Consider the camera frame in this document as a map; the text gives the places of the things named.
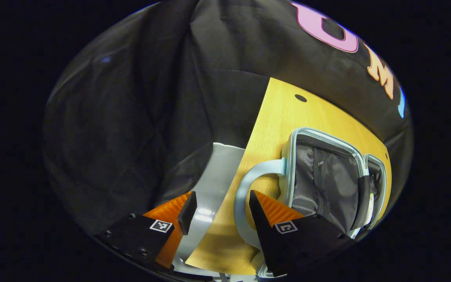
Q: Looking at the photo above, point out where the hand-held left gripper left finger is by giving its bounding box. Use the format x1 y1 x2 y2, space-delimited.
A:
94 191 198 271

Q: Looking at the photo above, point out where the light blue suitcase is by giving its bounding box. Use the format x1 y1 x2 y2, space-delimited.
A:
233 127 388 279

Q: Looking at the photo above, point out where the black backdrop cloth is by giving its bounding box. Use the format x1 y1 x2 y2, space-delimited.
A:
41 0 414 235

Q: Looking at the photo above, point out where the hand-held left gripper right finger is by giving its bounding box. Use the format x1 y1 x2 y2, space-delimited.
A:
249 190 355 277

